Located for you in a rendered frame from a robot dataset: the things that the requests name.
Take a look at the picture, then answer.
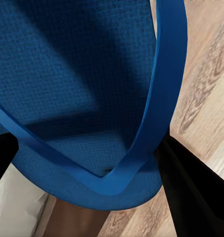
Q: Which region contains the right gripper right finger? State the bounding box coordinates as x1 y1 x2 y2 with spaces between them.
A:
154 134 224 237

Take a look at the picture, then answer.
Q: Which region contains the sandal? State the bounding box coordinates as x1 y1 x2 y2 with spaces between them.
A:
0 0 188 211

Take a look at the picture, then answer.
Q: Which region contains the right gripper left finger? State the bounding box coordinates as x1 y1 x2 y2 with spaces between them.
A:
0 132 19 179

